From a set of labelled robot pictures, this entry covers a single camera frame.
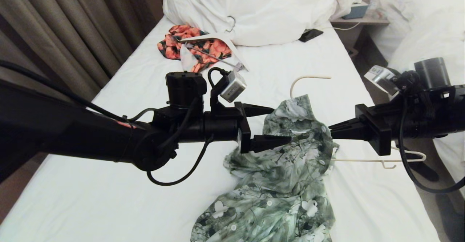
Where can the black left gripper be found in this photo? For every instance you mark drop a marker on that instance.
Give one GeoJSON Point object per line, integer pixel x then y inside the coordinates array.
{"type": "Point", "coordinates": [225, 131]}

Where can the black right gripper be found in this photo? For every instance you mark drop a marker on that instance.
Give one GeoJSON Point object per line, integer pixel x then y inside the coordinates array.
{"type": "Point", "coordinates": [377, 133]}

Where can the green floral button shirt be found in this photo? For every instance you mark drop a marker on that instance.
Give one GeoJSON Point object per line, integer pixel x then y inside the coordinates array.
{"type": "Point", "coordinates": [283, 184]}

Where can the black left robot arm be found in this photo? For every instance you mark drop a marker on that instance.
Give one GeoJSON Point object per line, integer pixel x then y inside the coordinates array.
{"type": "Point", "coordinates": [72, 133]}

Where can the white clip hanger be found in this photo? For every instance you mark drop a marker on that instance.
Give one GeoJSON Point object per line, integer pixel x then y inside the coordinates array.
{"type": "Point", "coordinates": [218, 37]}

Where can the orange floral garment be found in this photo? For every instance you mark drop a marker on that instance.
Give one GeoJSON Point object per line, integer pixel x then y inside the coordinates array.
{"type": "Point", "coordinates": [214, 49]}

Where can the black smartphone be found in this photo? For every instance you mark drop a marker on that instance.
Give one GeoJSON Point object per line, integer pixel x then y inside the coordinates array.
{"type": "Point", "coordinates": [310, 35]}

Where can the wooden nightstand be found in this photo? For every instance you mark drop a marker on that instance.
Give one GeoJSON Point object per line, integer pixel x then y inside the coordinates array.
{"type": "Point", "coordinates": [359, 22]}

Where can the white crumpled duvet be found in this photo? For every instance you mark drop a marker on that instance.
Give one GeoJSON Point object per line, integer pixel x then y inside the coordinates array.
{"type": "Point", "coordinates": [261, 9]}

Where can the blue tissue box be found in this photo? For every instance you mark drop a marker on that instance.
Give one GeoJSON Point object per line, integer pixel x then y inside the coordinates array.
{"type": "Point", "coordinates": [356, 12]}

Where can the brown curtain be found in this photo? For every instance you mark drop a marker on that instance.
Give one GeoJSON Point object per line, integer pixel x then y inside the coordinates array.
{"type": "Point", "coordinates": [54, 27]}

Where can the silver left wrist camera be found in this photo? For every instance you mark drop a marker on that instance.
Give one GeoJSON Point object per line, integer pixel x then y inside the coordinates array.
{"type": "Point", "coordinates": [233, 87]}

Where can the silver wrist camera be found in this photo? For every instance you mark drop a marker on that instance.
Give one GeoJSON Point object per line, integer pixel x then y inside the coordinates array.
{"type": "Point", "coordinates": [379, 78]}
{"type": "Point", "coordinates": [233, 87]}

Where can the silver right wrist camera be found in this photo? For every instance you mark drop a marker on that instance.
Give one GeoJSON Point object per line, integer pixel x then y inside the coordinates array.
{"type": "Point", "coordinates": [379, 78]}

